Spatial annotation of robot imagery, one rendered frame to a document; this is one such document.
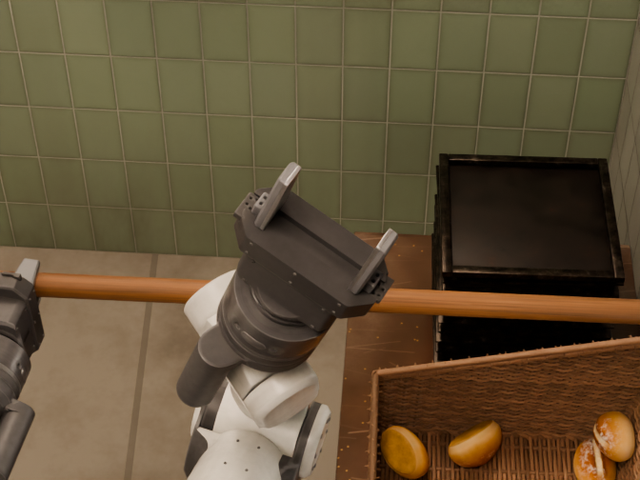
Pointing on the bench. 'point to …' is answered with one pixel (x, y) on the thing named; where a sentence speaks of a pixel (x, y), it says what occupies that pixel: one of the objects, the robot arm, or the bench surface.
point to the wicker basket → (512, 431)
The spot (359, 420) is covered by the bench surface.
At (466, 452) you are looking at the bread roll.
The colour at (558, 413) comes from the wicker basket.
